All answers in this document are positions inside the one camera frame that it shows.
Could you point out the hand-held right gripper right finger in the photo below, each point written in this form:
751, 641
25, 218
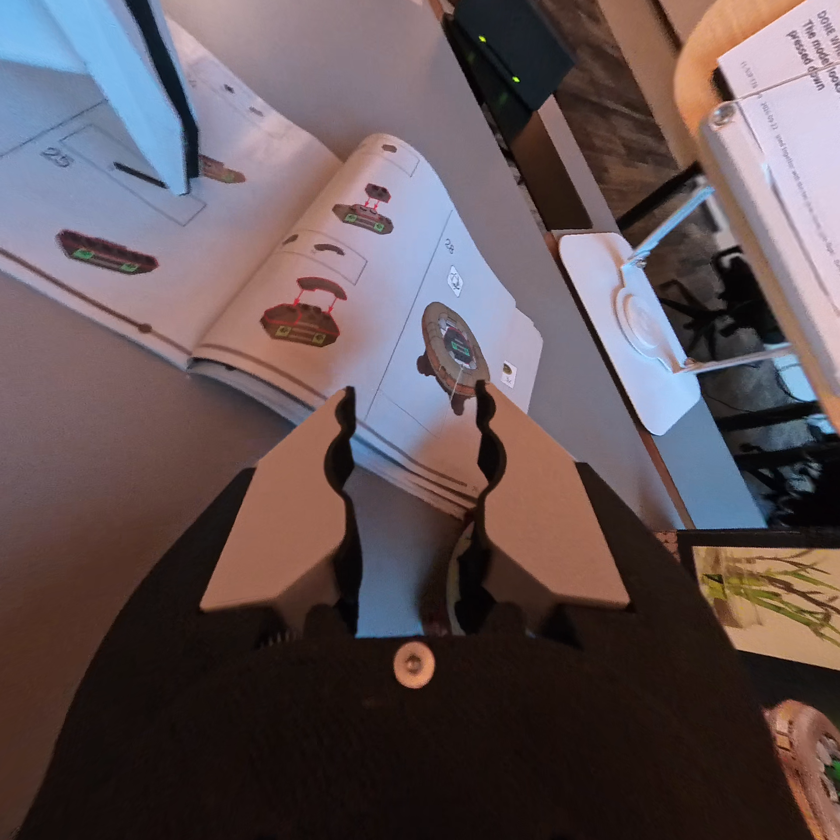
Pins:
551, 525

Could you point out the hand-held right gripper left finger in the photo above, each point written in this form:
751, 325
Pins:
282, 525

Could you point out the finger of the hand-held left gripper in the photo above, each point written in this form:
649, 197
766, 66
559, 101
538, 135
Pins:
124, 85

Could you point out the white instruction booklet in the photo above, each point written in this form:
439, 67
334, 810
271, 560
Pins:
295, 249

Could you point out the tan brick-built pot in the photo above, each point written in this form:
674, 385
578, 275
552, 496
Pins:
807, 741

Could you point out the grey desk with black legs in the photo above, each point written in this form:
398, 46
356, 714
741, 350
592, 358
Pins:
715, 472

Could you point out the black bamboo set box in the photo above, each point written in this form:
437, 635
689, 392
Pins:
754, 590

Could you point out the black office chair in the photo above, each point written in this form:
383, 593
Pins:
761, 459

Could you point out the white stand with wooden board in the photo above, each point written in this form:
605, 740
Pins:
630, 315

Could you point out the black power box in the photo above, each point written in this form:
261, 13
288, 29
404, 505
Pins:
518, 46

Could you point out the printed paper sheet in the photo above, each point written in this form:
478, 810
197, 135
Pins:
787, 98

